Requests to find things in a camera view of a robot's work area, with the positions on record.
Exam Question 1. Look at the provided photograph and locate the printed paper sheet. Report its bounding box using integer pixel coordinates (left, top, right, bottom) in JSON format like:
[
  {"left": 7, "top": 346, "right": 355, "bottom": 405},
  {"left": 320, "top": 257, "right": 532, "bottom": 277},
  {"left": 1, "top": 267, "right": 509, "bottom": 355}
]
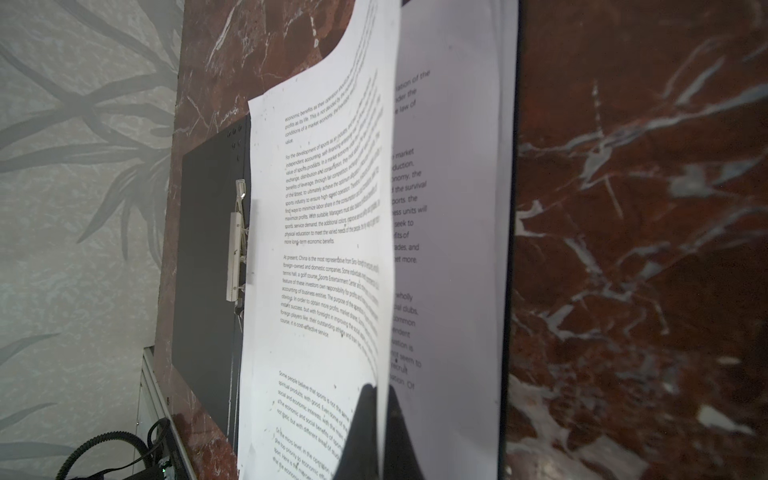
[{"left": 390, "top": 1, "right": 520, "bottom": 479}]

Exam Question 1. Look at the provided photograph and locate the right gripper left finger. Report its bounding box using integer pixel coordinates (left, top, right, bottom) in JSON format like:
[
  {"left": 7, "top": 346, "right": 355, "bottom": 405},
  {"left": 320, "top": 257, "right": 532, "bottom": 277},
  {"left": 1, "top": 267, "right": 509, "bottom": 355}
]
[{"left": 333, "top": 384, "right": 378, "bottom": 480}]

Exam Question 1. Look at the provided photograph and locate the aluminium front rail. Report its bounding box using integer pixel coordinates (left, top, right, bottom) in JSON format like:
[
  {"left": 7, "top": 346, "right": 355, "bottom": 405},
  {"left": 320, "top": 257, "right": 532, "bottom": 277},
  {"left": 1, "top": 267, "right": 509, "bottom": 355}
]
[{"left": 135, "top": 347, "right": 197, "bottom": 479}]

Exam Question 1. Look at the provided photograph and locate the right black corrugated cable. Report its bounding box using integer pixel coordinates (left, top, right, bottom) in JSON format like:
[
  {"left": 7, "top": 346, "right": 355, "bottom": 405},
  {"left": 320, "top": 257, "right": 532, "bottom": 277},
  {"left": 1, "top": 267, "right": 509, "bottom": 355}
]
[{"left": 55, "top": 418, "right": 175, "bottom": 480}]

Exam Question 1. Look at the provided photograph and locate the beige black ring binder folder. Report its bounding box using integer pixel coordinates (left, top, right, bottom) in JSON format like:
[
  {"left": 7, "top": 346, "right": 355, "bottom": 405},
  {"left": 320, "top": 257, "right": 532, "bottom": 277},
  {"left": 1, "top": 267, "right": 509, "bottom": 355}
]
[{"left": 170, "top": 0, "right": 526, "bottom": 480}]

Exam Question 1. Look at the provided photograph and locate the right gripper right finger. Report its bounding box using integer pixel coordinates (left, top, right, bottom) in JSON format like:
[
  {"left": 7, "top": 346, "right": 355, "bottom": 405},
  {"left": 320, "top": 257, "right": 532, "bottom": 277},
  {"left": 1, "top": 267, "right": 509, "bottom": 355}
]
[{"left": 381, "top": 386, "right": 423, "bottom": 480}]

